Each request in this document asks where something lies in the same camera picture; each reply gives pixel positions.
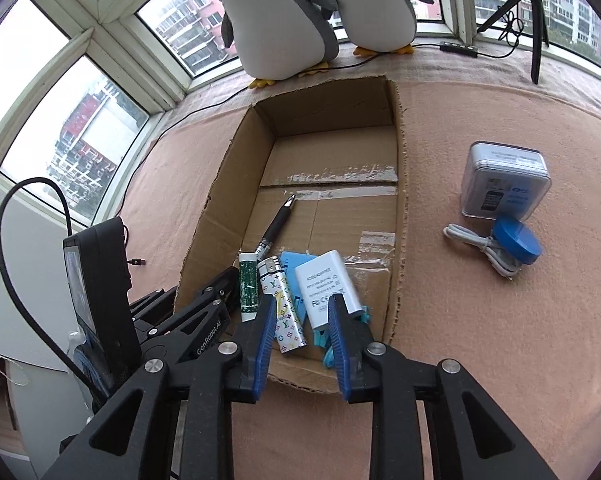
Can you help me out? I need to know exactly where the white window frame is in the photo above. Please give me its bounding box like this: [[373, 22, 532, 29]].
[[0, 0, 601, 226]]

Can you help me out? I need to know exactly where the black ring light cable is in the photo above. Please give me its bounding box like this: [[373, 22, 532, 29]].
[[477, 7, 527, 59]]

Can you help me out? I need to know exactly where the blue round disc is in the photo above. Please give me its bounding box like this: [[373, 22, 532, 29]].
[[491, 216, 542, 266]]

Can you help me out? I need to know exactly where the white printed lighter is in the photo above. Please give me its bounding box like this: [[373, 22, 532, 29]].
[[258, 256, 307, 353]]

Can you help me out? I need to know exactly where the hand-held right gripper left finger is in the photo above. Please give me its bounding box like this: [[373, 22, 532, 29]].
[[40, 296, 280, 480]]

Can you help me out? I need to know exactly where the grey coiled cable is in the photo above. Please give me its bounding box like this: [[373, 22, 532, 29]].
[[443, 224, 524, 278]]

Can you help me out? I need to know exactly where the large penguin plush toy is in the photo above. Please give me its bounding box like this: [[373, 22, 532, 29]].
[[209, 0, 340, 90]]

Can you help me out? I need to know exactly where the green and white glue stick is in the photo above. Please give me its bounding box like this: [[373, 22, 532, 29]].
[[238, 252, 260, 323]]

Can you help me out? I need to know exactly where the black tripod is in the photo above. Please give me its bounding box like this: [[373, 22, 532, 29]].
[[477, 0, 551, 85]]

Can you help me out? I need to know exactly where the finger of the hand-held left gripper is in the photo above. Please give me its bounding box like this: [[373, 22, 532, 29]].
[[148, 266, 241, 361], [130, 286, 177, 331]]

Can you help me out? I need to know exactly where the pink blanket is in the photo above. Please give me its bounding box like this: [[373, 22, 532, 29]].
[[115, 42, 601, 480]]

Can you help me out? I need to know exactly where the short black connector plug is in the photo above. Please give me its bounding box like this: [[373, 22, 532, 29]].
[[123, 224, 147, 267]]

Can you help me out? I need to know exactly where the black pen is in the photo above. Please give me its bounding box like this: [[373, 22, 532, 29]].
[[254, 194, 297, 261]]

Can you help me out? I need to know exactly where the cardboard box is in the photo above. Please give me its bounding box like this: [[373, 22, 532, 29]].
[[174, 75, 409, 397]]

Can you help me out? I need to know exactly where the black inline remote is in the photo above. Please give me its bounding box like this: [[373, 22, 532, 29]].
[[441, 40, 479, 58]]

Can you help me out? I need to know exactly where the small penguin plush toy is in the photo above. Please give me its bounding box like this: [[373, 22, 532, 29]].
[[325, 0, 435, 57]]

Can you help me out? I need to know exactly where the white power adapter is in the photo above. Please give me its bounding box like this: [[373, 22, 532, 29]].
[[294, 250, 364, 332]]

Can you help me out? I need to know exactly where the clear plastic case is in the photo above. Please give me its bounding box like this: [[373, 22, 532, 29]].
[[461, 141, 552, 220]]

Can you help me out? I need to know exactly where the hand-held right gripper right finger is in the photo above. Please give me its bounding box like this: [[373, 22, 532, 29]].
[[328, 294, 566, 480]]

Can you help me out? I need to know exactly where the blue folding phone stand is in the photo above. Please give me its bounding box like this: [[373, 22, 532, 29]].
[[279, 251, 317, 326]]

